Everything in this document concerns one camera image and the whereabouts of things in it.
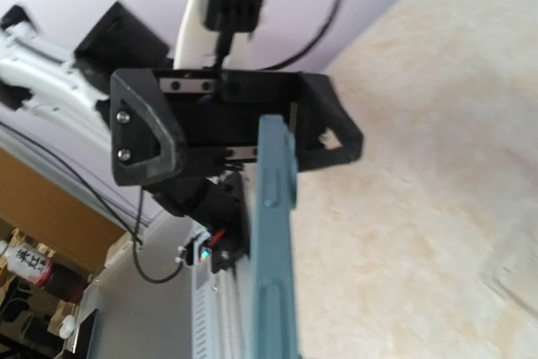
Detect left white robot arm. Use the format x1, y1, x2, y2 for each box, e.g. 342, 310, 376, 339
1, 3, 363, 221

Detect red-label plastic bottle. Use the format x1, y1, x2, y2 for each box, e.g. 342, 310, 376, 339
1, 240, 87, 304

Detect front aluminium rail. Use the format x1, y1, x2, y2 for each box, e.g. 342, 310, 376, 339
188, 224, 253, 359

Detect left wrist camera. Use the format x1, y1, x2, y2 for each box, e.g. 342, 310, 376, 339
173, 0, 264, 69

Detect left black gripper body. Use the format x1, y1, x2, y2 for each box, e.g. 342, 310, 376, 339
157, 69, 303, 216

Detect teal-edged smartphone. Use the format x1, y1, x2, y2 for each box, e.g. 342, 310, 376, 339
245, 115, 300, 359

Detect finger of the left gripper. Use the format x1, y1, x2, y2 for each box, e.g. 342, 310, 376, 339
290, 72, 363, 172
110, 69, 187, 186

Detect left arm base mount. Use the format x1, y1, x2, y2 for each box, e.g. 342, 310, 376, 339
180, 172, 250, 273

